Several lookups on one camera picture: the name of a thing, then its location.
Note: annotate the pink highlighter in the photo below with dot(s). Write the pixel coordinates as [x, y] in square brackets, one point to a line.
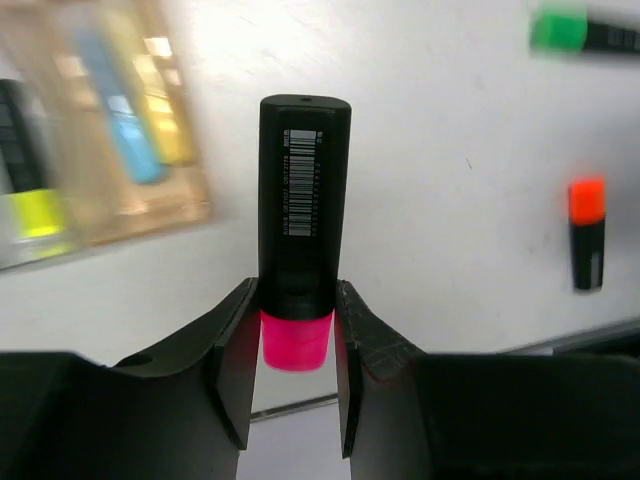
[303, 161]

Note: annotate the light blue marker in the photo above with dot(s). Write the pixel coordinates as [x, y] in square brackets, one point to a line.
[131, 140]

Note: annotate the yellow highlighter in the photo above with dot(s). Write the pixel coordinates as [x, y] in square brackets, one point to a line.
[32, 199]

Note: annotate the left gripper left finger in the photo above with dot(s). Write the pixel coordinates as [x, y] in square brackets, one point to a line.
[179, 409]

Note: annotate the green highlighter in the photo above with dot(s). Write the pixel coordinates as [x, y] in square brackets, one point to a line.
[578, 30]

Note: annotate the orange highlighter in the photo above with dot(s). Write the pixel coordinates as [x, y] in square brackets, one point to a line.
[587, 225]

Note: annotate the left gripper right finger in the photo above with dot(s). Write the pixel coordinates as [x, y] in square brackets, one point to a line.
[567, 408]

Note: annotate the tan plastic container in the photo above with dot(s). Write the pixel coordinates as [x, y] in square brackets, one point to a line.
[96, 138]

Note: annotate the cream highlighter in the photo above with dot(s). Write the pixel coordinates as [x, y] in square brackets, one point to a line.
[148, 89]

